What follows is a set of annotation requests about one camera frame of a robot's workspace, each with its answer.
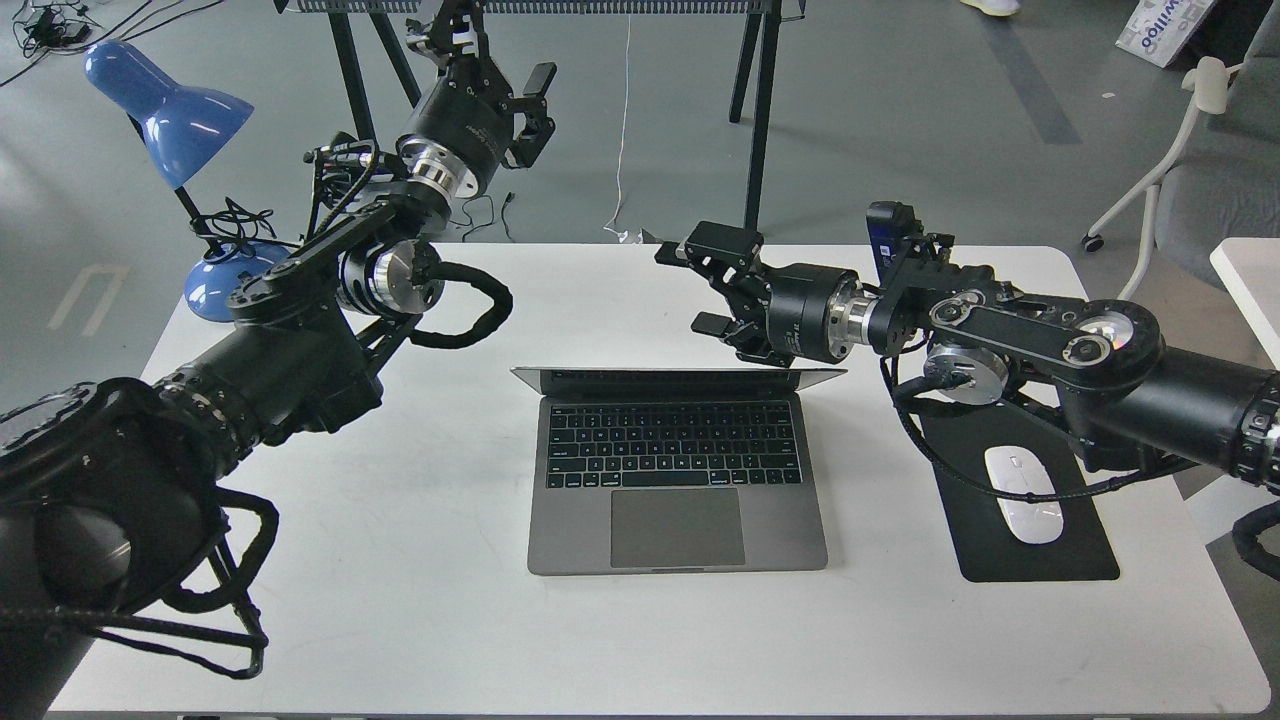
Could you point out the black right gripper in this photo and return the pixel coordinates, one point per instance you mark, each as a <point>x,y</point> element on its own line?
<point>777,314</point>

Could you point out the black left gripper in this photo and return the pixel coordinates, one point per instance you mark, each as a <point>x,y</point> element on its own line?
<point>459,136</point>

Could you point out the grey laptop computer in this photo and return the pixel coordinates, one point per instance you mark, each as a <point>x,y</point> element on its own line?
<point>663,470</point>

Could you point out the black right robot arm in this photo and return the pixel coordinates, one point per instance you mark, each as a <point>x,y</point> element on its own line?
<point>955,338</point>

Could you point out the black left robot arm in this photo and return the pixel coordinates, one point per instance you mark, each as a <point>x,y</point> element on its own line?
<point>115,527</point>

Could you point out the black mouse pad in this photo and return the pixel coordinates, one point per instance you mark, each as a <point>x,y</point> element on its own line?
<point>985,548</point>

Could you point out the black trestle table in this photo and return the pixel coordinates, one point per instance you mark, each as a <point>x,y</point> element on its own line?
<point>416,76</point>

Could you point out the blue desk lamp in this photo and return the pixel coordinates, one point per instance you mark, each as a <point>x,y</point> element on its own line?
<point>183,127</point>

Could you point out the white computer mouse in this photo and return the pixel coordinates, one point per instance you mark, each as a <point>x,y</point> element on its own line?
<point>1018,472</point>

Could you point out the white cardboard box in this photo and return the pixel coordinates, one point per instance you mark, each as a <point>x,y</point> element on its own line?
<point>1157,31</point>

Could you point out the white side table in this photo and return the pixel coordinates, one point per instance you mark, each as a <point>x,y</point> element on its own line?
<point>1249,269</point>

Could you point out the grey chair white frame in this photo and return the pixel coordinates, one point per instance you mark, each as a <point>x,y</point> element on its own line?
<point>1219,179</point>

